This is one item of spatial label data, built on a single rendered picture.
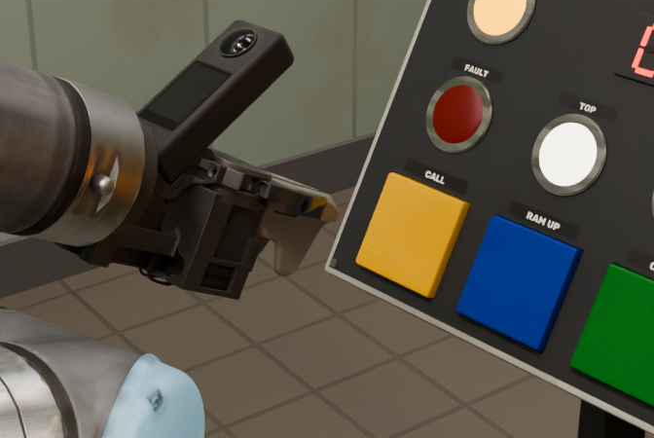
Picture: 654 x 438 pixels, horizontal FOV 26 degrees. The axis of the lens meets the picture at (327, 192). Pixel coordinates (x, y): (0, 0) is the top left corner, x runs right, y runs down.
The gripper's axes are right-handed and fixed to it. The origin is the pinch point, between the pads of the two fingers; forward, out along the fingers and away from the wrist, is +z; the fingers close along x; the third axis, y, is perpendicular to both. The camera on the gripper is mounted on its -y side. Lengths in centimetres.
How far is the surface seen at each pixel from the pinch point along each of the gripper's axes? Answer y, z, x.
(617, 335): 1.1, 10.2, 18.8
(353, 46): -20, 176, -156
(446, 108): -9.0, 10.5, -1.1
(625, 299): -1.3, 10.2, 18.4
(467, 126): -8.3, 10.5, 1.3
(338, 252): 4.2, 10.9, -6.1
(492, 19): -16.2, 10.5, 0.0
